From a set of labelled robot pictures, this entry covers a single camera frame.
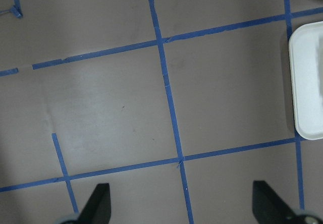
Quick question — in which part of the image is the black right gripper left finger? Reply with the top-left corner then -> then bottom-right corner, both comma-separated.
76,183 -> 112,224

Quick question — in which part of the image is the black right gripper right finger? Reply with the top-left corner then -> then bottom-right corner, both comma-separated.
252,181 -> 297,224

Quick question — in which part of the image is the white rectangular tray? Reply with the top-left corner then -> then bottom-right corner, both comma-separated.
289,22 -> 322,140

